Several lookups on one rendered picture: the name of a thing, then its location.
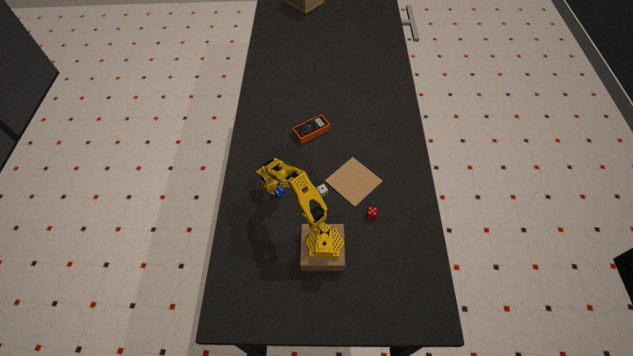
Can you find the orange digital multimeter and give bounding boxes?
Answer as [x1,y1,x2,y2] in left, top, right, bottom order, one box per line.
[293,115,330,143]

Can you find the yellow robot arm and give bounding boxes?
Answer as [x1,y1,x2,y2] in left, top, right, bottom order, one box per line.
[260,158,344,258]

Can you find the red die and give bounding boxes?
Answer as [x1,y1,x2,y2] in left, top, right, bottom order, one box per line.
[367,206,377,219]

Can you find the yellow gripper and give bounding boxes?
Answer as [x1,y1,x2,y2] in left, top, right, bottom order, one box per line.
[256,168,279,195]

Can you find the blue die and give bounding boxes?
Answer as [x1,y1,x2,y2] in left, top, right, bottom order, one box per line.
[274,185,285,199]

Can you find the peach flat mat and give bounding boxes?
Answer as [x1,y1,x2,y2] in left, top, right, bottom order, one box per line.
[326,157,382,207]

